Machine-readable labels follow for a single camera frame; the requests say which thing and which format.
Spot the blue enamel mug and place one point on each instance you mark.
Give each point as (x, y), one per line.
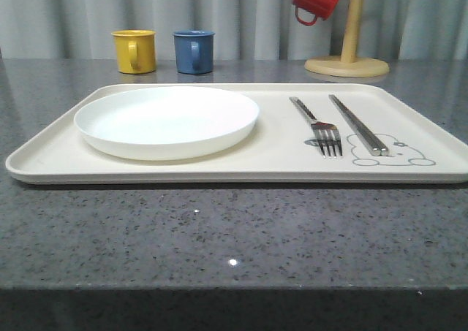
(194, 51)

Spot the grey pleated curtain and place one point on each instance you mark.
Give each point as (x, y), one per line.
(245, 29)

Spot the wooden mug tree stand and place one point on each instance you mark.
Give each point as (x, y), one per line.
(348, 64)

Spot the yellow enamel mug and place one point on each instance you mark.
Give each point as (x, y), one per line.
(135, 51)

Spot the cream rabbit serving tray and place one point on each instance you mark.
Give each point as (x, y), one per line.
(384, 141)

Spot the white round plate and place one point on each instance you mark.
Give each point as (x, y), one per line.
(167, 123)

